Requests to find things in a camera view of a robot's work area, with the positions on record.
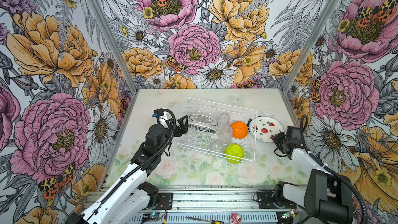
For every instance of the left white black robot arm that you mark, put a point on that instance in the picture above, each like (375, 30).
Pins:
(134, 176)

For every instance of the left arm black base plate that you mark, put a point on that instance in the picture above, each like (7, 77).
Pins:
(164, 202)

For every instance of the red white small object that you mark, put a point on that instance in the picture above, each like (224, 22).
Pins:
(235, 218)

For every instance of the strawberry pattern white plate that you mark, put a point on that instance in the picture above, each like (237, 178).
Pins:
(264, 129)

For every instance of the green rimmed white plate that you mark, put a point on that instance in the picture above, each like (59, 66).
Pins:
(203, 119)

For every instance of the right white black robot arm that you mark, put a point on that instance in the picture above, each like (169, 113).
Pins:
(328, 196)

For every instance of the green circuit board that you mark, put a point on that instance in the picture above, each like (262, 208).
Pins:
(152, 217)

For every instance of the aluminium frame rail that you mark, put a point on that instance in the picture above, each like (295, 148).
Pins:
(185, 200)

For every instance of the lime green plastic bowl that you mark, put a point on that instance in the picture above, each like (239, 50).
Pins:
(234, 153)

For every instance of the orange plastic bowl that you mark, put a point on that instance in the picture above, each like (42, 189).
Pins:
(240, 130)

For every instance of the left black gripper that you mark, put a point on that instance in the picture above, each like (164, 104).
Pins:
(184, 127)

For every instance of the yellow handled screwdriver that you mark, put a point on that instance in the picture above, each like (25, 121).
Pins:
(211, 221)

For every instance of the blue rimmed white plate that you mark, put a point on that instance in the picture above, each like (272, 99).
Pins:
(202, 127)

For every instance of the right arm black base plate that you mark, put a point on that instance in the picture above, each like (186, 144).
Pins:
(265, 199)

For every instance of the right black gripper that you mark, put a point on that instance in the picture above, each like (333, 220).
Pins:
(281, 135)

